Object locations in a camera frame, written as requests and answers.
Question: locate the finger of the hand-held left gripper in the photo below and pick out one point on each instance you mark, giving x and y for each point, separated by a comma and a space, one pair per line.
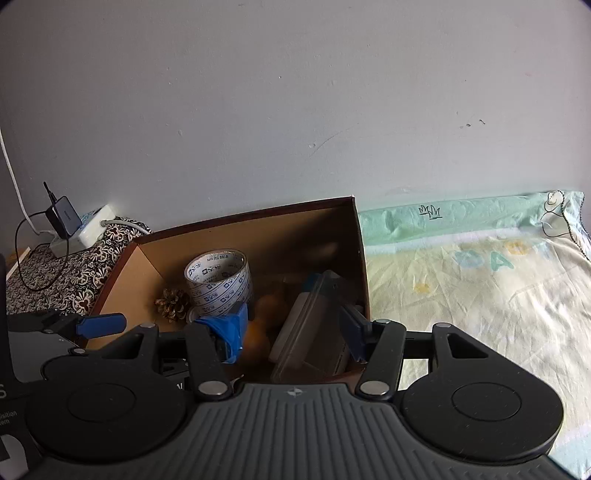
101, 324

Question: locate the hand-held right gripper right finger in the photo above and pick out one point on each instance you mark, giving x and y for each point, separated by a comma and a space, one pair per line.
354, 334

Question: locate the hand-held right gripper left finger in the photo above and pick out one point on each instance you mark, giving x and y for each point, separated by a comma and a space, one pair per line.
231, 334

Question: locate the orange gourd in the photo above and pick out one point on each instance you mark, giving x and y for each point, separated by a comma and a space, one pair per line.
258, 341

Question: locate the clear plastic container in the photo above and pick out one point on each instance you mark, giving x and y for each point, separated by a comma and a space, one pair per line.
309, 332

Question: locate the printed white tape roll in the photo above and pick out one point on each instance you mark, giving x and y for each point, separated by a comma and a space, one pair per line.
217, 290

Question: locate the brown cardboard shoe box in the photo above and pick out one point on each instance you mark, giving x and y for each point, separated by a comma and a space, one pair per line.
277, 230

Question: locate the dark floral patterned cloth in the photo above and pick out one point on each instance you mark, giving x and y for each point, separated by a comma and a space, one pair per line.
92, 277

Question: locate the pine cone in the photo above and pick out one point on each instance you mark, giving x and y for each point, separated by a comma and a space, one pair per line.
171, 304

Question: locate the white power strip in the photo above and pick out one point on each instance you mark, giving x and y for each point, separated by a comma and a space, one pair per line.
97, 221

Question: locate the pale green printed blanket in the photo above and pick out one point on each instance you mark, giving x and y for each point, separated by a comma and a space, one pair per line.
461, 300

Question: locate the black charger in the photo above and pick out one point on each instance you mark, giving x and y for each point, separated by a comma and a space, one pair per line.
64, 217

